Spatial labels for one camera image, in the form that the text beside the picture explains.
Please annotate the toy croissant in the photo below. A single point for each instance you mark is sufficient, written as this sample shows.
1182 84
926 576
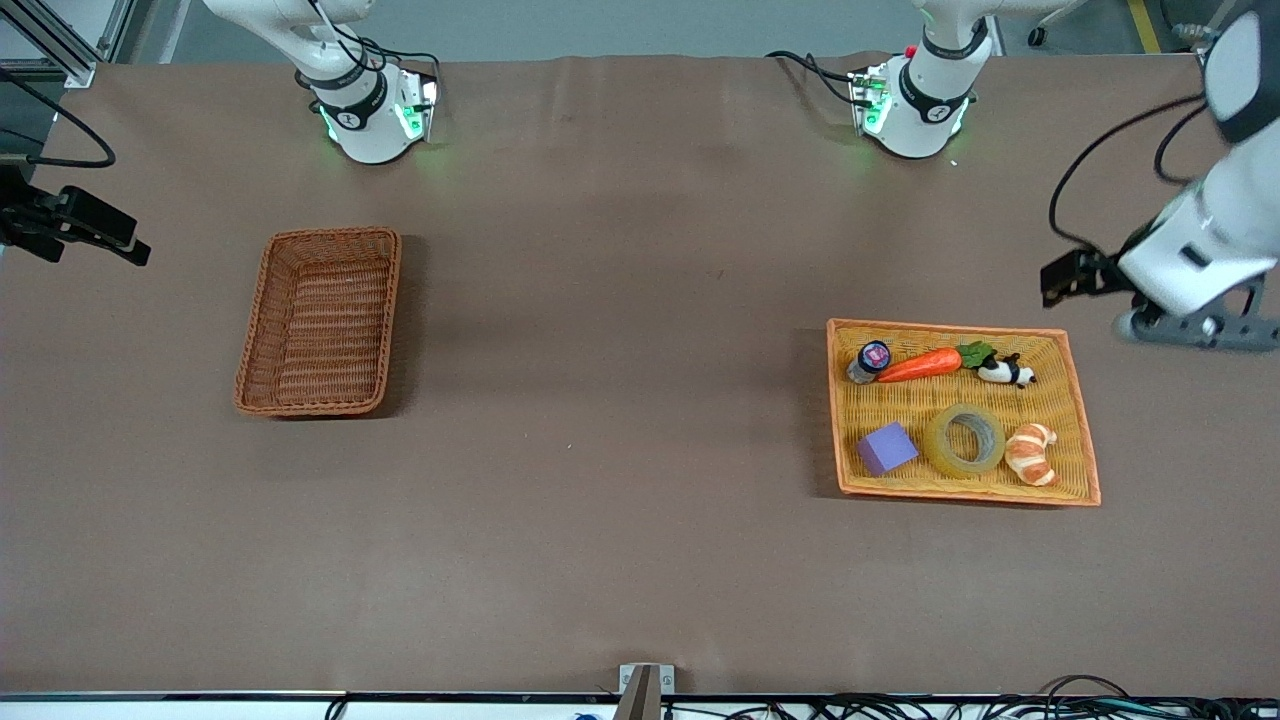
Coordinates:
1030 455

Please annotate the brown deep wicker basket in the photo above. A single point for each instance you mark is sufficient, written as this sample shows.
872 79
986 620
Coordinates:
320 320

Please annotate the purple cube block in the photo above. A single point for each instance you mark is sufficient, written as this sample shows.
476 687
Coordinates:
886 450

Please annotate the orange flat wicker basket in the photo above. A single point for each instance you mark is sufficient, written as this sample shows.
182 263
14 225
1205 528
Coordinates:
960 400

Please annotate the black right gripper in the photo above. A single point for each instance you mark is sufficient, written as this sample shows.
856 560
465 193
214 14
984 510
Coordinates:
22 226

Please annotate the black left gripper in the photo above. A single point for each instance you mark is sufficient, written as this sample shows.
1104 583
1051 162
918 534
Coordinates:
1108 273

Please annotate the aluminium frame profile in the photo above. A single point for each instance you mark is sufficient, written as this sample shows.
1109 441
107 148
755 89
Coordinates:
60 40

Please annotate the orange toy carrot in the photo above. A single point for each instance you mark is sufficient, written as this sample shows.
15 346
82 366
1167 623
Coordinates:
925 365

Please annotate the small jar purple lid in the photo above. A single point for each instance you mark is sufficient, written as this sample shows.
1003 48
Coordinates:
870 358

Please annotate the yellowish clear tape roll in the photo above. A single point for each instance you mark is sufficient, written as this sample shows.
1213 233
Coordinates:
940 455

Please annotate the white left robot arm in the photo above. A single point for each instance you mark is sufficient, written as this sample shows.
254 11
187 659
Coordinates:
920 100

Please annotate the black white panda toy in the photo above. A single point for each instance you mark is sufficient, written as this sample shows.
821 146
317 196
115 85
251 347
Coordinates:
1005 372

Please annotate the metal camera bracket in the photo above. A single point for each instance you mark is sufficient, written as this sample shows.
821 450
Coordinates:
642 690

